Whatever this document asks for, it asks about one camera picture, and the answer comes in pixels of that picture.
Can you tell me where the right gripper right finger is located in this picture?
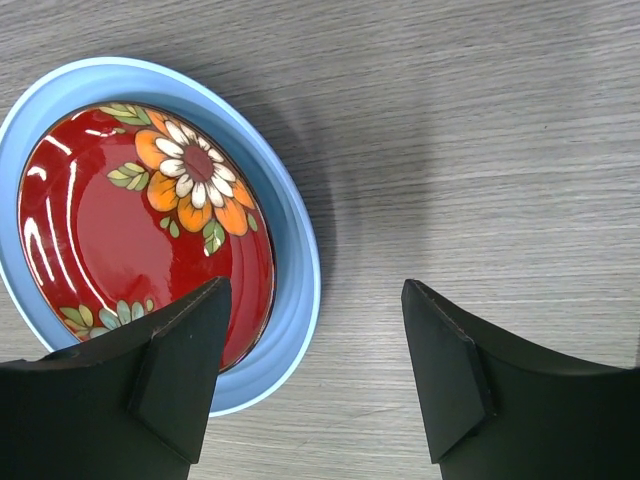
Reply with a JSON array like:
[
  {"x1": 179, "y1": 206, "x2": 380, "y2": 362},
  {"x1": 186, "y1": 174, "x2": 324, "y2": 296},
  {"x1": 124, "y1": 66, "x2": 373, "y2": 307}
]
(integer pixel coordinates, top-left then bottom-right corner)
[{"x1": 401, "y1": 280, "x2": 639, "y2": 479}]

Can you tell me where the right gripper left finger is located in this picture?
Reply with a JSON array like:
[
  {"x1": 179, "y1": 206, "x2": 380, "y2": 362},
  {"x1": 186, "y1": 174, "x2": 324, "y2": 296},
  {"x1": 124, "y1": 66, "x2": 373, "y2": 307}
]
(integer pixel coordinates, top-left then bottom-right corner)
[{"x1": 1, "y1": 277, "x2": 231, "y2": 479}]

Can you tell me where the red floral plate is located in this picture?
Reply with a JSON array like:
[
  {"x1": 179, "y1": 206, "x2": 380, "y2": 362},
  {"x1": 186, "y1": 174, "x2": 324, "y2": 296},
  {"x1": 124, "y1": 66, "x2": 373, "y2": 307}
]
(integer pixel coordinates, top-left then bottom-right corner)
[{"x1": 17, "y1": 102, "x2": 276, "y2": 370}]

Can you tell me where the light blue plate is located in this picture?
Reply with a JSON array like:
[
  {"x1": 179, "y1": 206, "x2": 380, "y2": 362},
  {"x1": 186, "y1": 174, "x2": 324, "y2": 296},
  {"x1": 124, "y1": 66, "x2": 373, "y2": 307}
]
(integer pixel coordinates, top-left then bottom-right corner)
[{"x1": 1, "y1": 57, "x2": 321, "y2": 417}]

